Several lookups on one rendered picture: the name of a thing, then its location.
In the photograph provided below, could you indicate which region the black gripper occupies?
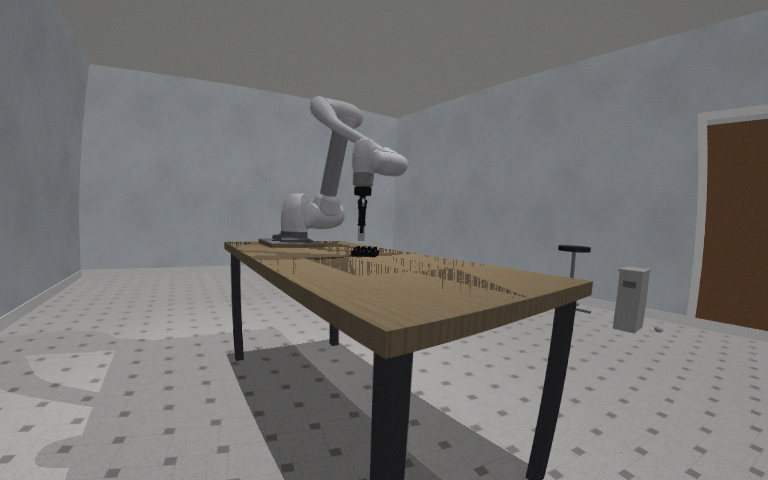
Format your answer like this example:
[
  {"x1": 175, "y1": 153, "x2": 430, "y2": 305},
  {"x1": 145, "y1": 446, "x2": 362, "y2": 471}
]
[{"x1": 354, "y1": 186, "x2": 372, "y2": 241}]

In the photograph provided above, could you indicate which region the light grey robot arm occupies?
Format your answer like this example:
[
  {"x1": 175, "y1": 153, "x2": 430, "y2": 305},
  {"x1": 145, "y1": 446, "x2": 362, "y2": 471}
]
[{"x1": 272, "y1": 96, "x2": 407, "y2": 243}]

